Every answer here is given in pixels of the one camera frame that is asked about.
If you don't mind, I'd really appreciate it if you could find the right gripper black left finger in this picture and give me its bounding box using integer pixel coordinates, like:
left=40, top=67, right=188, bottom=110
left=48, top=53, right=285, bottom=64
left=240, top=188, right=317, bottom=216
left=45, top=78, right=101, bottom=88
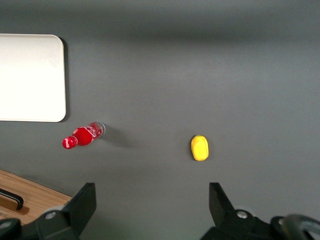
left=21, top=182, right=98, bottom=240

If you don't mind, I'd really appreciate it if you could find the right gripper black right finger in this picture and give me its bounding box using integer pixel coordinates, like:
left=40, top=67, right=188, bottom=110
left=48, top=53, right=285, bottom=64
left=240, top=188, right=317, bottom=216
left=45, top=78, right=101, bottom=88
left=199, top=182, right=274, bottom=240

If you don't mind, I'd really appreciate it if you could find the red coke bottle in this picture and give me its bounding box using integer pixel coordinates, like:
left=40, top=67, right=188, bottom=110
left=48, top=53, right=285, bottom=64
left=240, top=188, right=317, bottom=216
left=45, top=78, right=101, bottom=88
left=61, top=121, right=106, bottom=150

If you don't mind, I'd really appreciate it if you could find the cream rectangular tray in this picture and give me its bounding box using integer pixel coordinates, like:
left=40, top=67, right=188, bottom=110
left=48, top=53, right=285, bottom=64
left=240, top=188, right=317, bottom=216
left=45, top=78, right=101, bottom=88
left=0, top=33, right=67, bottom=123

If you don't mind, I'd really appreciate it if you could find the wooden drawer front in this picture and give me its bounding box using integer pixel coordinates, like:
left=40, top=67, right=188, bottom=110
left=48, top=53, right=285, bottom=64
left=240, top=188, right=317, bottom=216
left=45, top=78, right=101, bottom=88
left=0, top=169, right=73, bottom=226

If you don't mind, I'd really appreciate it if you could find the wooden two-drawer cabinet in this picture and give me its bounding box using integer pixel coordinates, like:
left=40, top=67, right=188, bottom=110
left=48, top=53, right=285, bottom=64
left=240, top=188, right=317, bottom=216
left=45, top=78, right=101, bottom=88
left=0, top=169, right=73, bottom=227

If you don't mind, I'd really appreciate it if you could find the yellow toy lemon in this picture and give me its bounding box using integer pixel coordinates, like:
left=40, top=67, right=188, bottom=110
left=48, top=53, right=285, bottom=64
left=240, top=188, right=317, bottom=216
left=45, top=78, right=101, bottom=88
left=190, top=134, right=210, bottom=162

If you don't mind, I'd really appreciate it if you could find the black metal drawer handle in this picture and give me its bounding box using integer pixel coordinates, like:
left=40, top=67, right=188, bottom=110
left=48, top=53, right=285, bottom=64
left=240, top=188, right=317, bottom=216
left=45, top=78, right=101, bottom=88
left=0, top=187, right=25, bottom=211

